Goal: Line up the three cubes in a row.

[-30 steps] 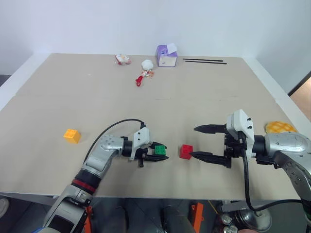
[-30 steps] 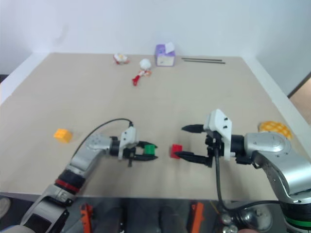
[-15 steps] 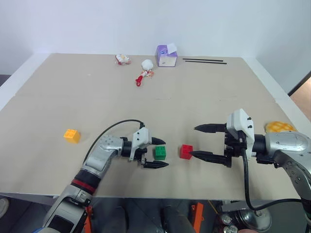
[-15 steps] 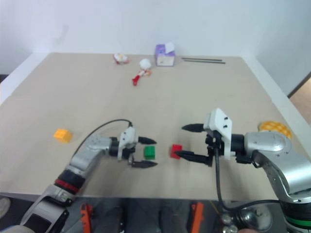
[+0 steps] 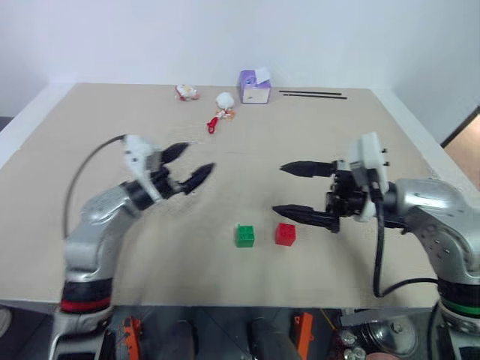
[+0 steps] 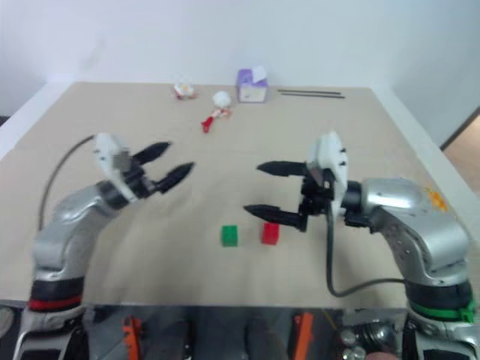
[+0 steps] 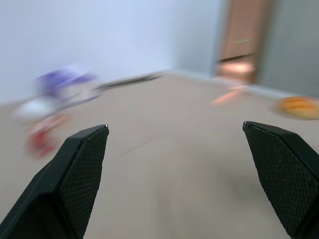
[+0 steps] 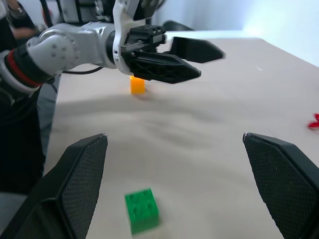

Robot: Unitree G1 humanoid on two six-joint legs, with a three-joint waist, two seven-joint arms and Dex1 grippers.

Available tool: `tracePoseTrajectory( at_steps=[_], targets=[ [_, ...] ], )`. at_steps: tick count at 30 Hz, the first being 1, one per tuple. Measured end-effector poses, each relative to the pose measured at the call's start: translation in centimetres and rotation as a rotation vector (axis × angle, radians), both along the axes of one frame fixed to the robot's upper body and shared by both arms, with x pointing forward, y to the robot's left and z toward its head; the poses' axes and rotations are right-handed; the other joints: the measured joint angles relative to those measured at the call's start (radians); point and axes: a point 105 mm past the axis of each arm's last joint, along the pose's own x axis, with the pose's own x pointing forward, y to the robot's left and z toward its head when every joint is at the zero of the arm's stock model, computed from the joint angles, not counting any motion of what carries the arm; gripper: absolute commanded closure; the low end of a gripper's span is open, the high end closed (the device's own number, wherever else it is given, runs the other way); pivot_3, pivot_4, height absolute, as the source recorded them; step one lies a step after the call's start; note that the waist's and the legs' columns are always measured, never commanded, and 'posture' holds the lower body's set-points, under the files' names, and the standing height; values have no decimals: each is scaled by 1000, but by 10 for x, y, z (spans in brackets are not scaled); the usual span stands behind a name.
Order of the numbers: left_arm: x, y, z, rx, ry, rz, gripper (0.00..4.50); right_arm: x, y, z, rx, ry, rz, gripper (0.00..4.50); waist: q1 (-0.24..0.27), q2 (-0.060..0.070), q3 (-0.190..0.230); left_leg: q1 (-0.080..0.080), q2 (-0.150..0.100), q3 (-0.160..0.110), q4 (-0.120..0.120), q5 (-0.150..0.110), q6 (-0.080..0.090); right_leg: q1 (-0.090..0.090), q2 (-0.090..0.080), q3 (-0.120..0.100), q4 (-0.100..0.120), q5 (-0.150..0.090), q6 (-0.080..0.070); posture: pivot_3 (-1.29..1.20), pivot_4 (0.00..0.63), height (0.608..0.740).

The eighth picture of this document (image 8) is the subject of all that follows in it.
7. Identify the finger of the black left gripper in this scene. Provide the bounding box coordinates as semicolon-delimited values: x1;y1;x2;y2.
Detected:
163;36;227;63
124;51;202;85

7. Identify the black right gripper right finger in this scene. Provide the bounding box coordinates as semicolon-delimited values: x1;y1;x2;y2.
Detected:
242;132;319;239

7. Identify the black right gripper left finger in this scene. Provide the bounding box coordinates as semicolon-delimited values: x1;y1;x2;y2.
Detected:
0;133;109;239

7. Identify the orange toy brick cube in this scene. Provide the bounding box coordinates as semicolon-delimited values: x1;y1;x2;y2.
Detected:
130;76;146;95

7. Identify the black rounded object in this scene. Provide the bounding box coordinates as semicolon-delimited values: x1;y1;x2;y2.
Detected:
162;20;195;32

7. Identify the grey and black machine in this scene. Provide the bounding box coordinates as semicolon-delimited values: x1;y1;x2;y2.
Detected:
58;0;116;27

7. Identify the red toy piece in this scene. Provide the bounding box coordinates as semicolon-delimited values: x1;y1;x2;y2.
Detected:
307;113;319;130

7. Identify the green toy brick cube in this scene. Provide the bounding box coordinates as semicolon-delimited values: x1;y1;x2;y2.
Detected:
124;187;161;236

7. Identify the black robot torso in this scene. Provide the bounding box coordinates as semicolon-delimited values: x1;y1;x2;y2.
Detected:
0;86;47;195

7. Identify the person in dark clothes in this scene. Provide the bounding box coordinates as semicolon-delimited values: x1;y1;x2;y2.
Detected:
0;0;59;52

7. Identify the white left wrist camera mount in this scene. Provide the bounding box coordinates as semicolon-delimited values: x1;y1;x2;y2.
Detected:
111;0;160;75

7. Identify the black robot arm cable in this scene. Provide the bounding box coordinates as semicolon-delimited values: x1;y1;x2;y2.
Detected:
61;66;104;75

